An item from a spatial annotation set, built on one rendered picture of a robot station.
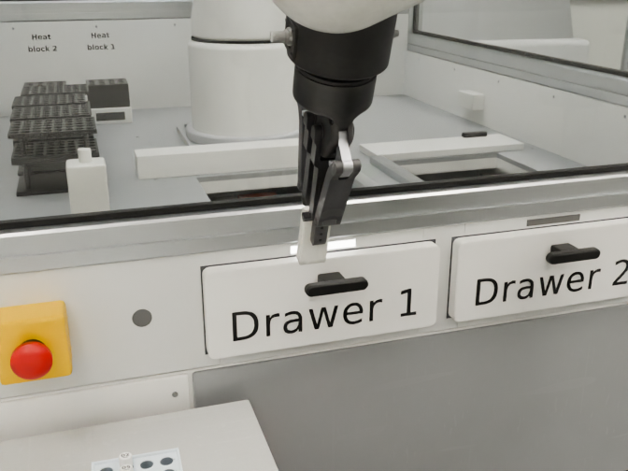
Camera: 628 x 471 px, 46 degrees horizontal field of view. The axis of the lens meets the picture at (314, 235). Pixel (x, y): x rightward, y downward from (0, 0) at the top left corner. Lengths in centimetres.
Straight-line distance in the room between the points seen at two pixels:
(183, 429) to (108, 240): 23
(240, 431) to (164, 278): 19
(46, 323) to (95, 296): 7
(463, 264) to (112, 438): 46
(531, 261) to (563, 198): 9
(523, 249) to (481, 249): 6
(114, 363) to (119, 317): 6
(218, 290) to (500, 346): 41
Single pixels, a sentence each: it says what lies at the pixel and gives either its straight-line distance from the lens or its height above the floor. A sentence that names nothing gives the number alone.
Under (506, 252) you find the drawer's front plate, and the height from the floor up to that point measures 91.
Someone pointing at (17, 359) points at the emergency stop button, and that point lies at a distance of 80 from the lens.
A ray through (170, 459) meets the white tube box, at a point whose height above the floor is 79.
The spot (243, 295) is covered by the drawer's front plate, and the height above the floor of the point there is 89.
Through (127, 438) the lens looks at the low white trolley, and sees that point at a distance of 87.
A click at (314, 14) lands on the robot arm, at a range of 48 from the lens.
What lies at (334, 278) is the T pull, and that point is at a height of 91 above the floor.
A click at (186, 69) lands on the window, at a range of 81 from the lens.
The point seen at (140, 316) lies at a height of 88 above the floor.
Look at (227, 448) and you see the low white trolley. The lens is 84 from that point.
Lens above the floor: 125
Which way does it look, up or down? 20 degrees down
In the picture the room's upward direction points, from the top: straight up
